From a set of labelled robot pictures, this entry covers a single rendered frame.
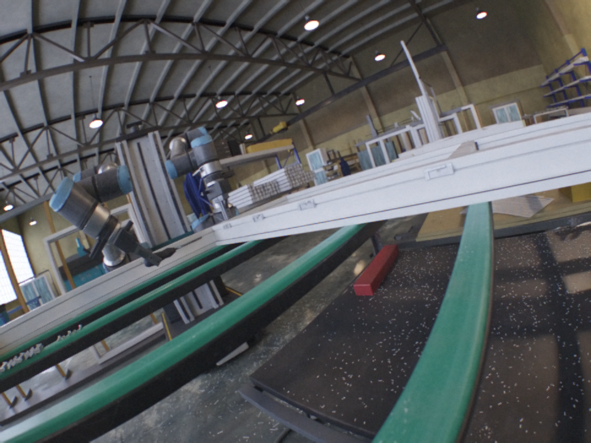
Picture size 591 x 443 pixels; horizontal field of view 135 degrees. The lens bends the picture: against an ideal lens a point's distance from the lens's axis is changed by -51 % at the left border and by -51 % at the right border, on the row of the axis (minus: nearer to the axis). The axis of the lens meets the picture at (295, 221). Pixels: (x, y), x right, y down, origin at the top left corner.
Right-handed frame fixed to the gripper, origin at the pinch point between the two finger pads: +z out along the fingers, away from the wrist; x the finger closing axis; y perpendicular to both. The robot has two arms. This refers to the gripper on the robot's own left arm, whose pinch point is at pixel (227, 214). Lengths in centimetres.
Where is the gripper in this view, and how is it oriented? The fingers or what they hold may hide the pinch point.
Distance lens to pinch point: 102.9
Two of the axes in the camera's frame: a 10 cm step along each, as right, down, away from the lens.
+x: 6.8, -1.4, -7.2
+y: -6.5, 3.4, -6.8
